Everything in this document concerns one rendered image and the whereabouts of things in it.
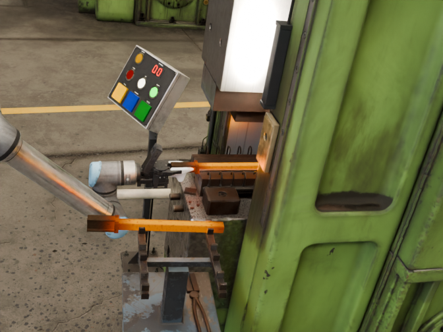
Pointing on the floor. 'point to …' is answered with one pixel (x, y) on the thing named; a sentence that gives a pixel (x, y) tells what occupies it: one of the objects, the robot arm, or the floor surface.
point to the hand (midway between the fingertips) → (190, 166)
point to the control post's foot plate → (130, 261)
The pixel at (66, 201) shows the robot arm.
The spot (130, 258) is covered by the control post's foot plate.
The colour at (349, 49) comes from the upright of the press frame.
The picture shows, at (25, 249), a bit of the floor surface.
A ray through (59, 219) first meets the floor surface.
